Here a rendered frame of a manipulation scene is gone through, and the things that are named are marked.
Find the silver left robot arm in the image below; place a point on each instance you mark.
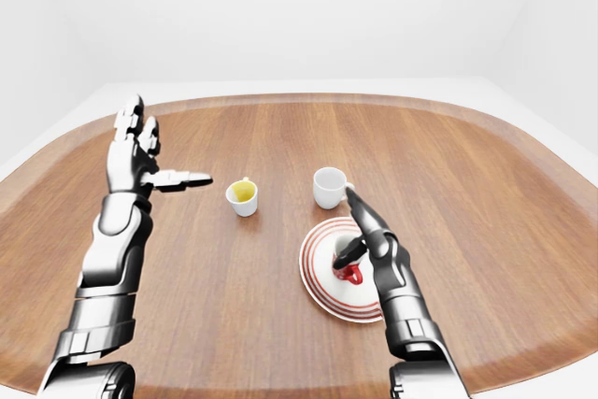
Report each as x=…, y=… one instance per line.
x=107, y=268

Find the white plate with red rings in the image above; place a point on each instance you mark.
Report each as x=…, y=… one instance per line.
x=329, y=287

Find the white mug with yellow inside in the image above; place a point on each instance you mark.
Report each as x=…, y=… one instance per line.
x=243, y=198

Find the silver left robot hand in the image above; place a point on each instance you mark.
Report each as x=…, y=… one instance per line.
x=122, y=163

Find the red mug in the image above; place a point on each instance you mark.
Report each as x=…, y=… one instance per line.
x=352, y=273

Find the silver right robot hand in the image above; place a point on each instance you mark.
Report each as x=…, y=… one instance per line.
x=374, y=235

